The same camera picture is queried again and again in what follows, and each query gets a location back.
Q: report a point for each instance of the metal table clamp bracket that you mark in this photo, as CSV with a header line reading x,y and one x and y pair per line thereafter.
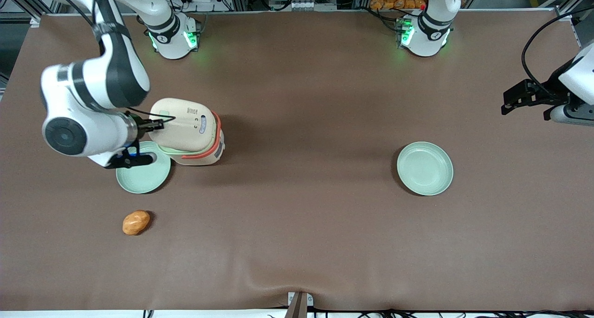
x,y
299,304

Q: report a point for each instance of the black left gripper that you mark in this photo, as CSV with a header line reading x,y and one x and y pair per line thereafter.
x,y
545,91

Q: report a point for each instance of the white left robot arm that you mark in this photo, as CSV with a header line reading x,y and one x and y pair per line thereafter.
x,y
424,32

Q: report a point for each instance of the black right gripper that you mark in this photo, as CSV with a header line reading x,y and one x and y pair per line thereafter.
x,y
143,125

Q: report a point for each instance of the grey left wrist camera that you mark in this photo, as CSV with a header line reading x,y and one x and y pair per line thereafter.
x,y
573,116

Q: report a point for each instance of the green plate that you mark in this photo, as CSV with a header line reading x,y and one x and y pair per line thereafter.
x,y
424,168
144,178

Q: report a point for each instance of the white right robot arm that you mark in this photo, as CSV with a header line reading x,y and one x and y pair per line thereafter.
x,y
93,81

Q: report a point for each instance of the brown table mat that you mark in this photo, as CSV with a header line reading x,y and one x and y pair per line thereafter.
x,y
297,100

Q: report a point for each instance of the orange-brown bread roll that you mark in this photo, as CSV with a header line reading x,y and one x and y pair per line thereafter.
x,y
136,222

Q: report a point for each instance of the cream rice cooker orange trim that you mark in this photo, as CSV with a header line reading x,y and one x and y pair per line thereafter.
x,y
188,127

